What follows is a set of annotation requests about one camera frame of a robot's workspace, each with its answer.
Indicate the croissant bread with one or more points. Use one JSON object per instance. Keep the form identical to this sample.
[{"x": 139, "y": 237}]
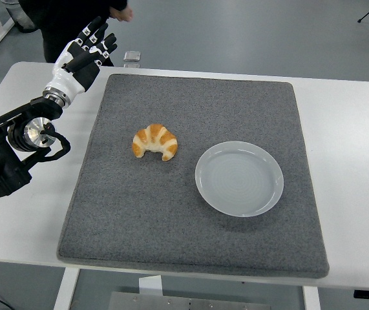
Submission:
[{"x": 153, "y": 137}]

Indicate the grey felt mat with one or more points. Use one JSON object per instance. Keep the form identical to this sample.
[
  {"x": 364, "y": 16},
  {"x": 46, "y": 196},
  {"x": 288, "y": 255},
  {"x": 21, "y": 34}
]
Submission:
[{"x": 158, "y": 210}]

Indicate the silver square floor box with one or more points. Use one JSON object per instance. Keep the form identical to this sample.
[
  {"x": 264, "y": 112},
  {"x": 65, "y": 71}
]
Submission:
[
  {"x": 132, "y": 55},
  {"x": 131, "y": 65}
]

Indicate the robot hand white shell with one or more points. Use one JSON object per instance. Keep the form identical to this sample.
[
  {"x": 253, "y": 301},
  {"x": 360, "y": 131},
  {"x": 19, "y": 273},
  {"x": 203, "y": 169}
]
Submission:
[{"x": 64, "y": 82}]

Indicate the person's hand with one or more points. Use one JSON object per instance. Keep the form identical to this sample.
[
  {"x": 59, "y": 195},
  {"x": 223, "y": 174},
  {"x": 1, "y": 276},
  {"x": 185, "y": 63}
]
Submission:
[{"x": 122, "y": 14}]

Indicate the white table leg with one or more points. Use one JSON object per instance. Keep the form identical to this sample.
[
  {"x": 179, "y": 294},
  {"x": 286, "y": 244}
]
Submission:
[
  {"x": 65, "y": 289},
  {"x": 311, "y": 298}
]

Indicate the person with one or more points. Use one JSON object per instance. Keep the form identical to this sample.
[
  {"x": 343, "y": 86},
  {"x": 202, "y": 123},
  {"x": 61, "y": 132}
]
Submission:
[{"x": 64, "y": 19}]

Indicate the grey round plate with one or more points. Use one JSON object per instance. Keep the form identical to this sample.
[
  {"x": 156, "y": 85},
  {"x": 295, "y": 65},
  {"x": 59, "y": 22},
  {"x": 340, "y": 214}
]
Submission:
[{"x": 239, "y": 179}]

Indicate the grey metal plate with screws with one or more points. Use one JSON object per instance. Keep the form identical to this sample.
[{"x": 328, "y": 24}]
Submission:
[{"x": 171, "y": 302}]

